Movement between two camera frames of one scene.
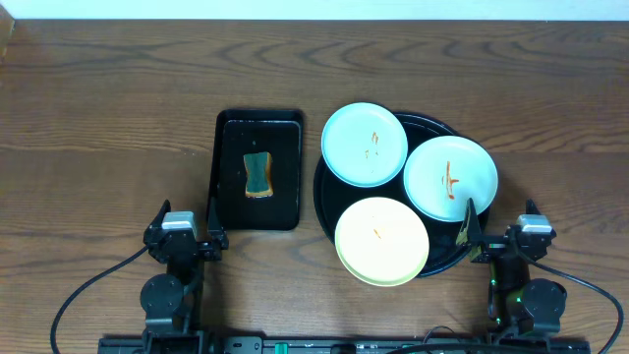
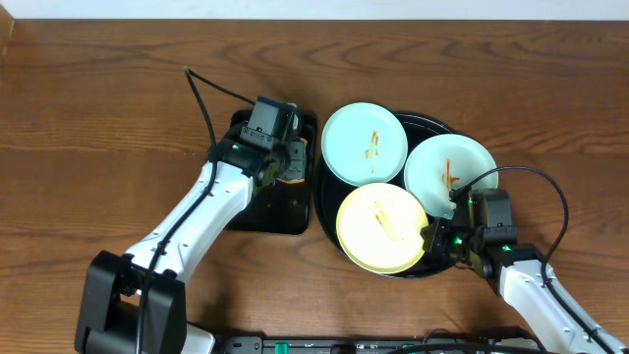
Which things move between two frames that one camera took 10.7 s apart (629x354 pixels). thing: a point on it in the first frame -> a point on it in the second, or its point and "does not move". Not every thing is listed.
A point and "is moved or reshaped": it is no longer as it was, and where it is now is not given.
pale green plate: x=444 y=173 does not move
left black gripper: x=184 y=247 -> x=297 y=160
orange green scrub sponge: x=259 y=179 is moved or reshaped
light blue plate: x=364 y=145 does not move
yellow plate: x=380 y=243 is moved or reshaped
